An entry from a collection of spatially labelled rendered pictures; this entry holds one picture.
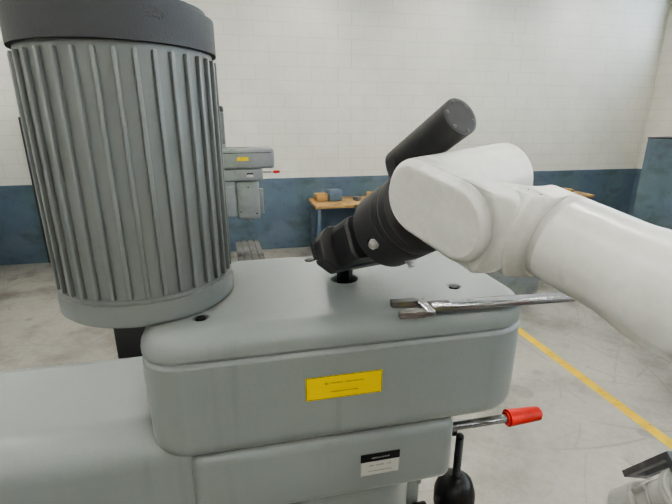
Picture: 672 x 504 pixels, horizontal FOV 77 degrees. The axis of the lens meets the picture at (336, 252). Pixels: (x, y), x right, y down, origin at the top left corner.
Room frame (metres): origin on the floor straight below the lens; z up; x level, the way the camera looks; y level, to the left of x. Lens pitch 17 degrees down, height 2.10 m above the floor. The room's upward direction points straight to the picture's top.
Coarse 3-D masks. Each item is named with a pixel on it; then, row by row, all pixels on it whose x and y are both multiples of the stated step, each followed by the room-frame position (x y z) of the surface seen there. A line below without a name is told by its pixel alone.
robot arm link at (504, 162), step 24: (432, 120) 0.38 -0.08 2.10; (456, 120) 0.37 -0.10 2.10; (408, 144) 0.41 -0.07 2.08; (432, 144) 0.38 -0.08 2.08; (504, 144) 0.40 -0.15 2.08; (480, 168) 0.35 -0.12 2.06; (504, 168) 0.37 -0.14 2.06; (528, 168) 0.38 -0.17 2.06; (384, 192) 0.41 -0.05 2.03; (384, 216) 0.40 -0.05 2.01; (384, 240) 0.41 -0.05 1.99; (408, 240) 0.39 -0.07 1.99
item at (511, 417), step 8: (512, 408) 0.51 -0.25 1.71; (520, 408) 0.51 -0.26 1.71; (528, 408) 0.51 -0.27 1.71; (536, 408) 0.51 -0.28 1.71; (488, 416) 0.50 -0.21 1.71; (496, 416) 0.49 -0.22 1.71; (504, 416) 0.50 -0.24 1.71; (512, 416) 0.49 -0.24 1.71; (520, 416) 0.49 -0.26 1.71; (528, 416) 0.50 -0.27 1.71; (536, 416) 0.50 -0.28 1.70; (456, 424) 0.48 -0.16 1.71; (464, 424) 0.48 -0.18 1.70; (472, 424) 0.48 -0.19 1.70; (480, 424) 0.48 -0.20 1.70; (488, 424) 0.49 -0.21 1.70; (512, 424) 0.49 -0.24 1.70; (520, 424) 0.49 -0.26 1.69
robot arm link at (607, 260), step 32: (576, 224) 0.26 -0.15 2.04; (608, 224) 0.26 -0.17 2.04; (640, 224) 0.25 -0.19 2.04; (544, 256) 0.27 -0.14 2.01; (576, 256) 0.25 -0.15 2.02; (608, 256) 0.24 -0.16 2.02; (640, 256) 0.23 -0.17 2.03; (576, 288) 0.25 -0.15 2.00; (608, 288) 0.23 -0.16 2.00; (640, 288) 0.22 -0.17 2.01; (608, 320) 0.24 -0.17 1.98; (640, 320) 0.22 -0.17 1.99
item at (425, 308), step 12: (396, 300) 0.46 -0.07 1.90; (408, 300) 0.46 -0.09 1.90; (420, 300) 0.46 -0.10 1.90; (444, 300) 0.46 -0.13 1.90; (456, 300) 0.46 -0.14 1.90; (468, 300) 0.46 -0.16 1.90; (480, 300) 0.46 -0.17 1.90; (492, 300) 0.46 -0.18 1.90; (504, 300) 0.46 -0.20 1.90; (516, 300) 0.46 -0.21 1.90; (528, 300) 0.46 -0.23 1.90; (540, 300) 0.46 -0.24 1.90; (552, 300) 0.47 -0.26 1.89; (564, 300) 0.47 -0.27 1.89; (408, 312) 0.43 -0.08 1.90; (420, 312) 0.43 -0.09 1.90; (432, 312) 0.43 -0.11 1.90
